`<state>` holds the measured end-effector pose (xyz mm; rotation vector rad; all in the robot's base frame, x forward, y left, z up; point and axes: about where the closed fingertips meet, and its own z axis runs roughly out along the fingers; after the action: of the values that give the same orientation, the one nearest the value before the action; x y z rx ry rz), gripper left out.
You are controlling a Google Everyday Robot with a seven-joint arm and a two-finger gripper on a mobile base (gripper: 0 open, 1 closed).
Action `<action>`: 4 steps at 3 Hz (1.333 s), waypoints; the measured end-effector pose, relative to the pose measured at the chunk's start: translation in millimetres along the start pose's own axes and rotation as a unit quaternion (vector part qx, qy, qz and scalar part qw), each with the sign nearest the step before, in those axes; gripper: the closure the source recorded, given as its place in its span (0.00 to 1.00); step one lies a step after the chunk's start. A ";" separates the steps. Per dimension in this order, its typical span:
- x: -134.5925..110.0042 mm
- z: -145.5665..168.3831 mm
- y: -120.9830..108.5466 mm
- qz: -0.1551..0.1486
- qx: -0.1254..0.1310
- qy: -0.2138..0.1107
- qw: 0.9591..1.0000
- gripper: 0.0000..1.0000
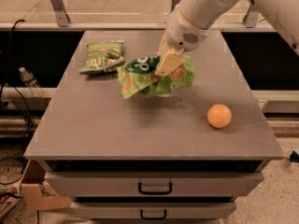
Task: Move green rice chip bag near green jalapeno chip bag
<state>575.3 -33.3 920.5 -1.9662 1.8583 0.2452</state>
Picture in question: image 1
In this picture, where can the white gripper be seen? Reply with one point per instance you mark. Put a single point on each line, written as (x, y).
(182, 34)

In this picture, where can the green rice chip bag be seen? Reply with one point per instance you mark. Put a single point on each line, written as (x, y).
(138, 76)

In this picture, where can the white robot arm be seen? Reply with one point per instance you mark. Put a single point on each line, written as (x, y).
(191, 20)

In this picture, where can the green jalapeno chip bag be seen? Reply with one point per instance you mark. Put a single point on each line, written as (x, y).
(103, 57)

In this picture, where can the orange ball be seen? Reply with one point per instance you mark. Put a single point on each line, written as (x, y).
(219, 116)

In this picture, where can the clear plastic water bottle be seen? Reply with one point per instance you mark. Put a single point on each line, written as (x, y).
(30, 82)

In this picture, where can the upper grey drawer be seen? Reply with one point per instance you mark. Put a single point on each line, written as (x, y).
(124, 184)

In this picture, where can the grey drawer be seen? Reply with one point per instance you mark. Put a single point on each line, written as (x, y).
(124, 184)
(174, 210)

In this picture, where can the black object right floor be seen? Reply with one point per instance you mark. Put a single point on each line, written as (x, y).
(294, 157)

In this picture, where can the lower grey drawer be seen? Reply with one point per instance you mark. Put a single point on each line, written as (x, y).
(174, 210)

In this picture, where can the cardboard box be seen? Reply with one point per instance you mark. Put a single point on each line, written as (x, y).
(38, 193)

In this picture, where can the papers on floor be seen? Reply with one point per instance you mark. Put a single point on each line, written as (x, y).
(9, 197)

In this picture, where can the right metal bracket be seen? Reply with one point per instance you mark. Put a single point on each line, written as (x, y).
(251, 18)

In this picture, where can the left metal bracket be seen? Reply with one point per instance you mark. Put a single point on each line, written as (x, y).
(60, 13)

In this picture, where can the black upper drawer handle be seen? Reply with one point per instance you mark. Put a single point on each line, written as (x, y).
(154, 190)

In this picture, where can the black drawer handle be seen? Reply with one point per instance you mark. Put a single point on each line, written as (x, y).
(153, 215)
(154, 190)

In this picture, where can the black lower drawer handle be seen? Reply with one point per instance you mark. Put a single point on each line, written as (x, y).
(153, 215)

